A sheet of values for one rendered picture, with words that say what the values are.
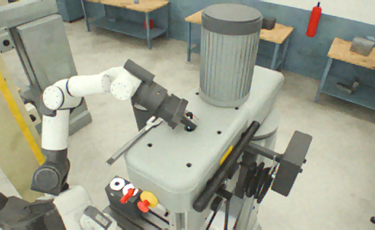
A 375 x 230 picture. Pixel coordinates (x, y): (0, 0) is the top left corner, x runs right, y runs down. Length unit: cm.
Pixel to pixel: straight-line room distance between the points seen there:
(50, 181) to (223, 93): 67
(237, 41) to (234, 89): 18
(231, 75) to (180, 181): 39
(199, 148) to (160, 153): 12
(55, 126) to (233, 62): 64
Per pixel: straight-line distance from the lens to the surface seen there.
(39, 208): 109
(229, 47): 84
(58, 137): 99
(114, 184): 171
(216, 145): 82
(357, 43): 446
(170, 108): 80
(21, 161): 273
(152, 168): 76
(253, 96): 128
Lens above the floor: 247
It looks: 39 degrees down
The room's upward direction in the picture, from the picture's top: straight up
